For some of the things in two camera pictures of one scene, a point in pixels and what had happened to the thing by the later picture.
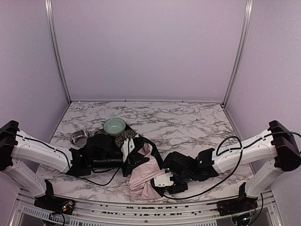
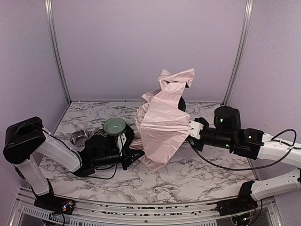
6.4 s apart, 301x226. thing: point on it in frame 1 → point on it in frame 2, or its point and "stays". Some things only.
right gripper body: [158, 189] → [192, 141]
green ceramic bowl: [114, 126] stays
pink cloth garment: [144, 171] → [163, 128]
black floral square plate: [119, 139] stays
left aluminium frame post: [54, 45] stays
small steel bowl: [79, 137] stays
